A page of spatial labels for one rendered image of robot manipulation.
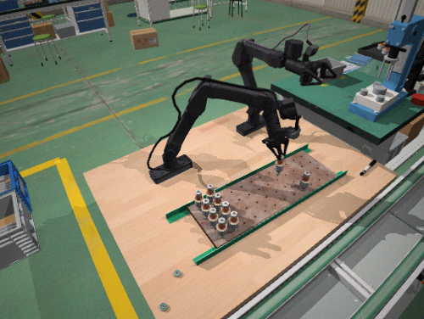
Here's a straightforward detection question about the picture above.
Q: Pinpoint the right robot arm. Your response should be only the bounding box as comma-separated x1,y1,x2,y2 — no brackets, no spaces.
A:
149,81,298,181

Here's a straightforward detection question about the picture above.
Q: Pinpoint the brown perforated board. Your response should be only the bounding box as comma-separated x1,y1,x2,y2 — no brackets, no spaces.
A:
187,150,338,249

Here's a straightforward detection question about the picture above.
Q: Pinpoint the yellow floor marking line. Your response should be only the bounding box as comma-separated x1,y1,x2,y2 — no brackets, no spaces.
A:
55,158,138,319
20,157,60,177

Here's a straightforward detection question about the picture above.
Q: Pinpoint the black and white marker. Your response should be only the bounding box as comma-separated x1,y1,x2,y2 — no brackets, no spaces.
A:
360,160,377,176

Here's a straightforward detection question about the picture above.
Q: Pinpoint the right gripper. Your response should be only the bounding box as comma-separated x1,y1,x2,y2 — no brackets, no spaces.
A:
262,121,298,160

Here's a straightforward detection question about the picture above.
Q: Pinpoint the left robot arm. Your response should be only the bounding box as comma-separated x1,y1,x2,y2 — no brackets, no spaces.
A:
232,38,319,133

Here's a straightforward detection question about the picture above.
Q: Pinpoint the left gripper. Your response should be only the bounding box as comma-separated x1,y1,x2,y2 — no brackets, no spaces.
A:
293,47,337,87

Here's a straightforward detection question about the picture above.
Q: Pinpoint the electric motor armature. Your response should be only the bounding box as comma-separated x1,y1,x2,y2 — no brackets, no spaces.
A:
213,193,223,213
194,190,204,210
216,217,227,238
206,184,215,204
299,171,310,191
201,199,211,219
228,211,239,232
220,201,231,222
275,155,284,176
208,208,219,228

